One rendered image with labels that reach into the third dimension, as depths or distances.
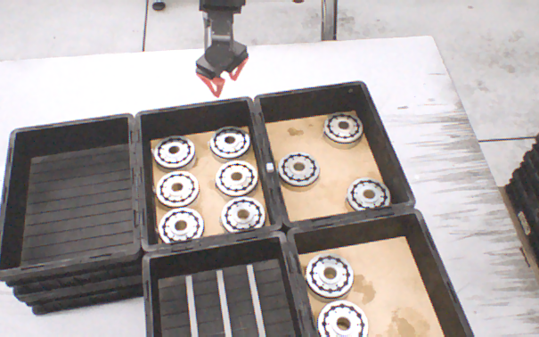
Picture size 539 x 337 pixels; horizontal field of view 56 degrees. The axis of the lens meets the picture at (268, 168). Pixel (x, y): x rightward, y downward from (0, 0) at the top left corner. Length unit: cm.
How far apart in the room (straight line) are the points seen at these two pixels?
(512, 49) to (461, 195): 178
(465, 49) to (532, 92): 42
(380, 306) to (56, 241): 74
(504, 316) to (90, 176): 106
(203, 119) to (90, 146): 30
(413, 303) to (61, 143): 93
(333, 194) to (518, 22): 231
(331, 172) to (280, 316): 40
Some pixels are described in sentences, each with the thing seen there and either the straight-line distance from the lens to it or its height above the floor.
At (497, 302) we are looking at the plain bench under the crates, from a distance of 138.
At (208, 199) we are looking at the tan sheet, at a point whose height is 83.
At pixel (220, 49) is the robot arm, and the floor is 125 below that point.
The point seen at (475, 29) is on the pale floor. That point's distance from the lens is 323.
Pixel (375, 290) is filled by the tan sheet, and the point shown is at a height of 83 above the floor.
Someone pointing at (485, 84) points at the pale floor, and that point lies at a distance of 291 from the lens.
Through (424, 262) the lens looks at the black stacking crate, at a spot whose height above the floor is 87.
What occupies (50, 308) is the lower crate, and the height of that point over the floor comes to 72.
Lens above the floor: 188
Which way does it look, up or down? 54 degrees down
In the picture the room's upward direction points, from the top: straight up
